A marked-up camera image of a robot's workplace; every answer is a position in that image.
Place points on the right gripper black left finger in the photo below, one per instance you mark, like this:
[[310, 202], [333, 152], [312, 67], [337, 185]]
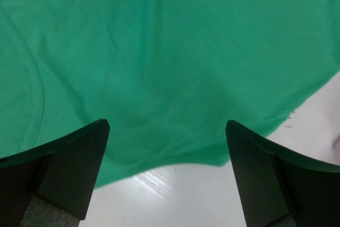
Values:
[[52, 184]]

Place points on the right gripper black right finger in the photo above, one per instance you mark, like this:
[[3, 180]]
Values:
[[278, 186]]

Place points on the green tank top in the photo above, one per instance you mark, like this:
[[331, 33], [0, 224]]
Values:
[[166, 74]]

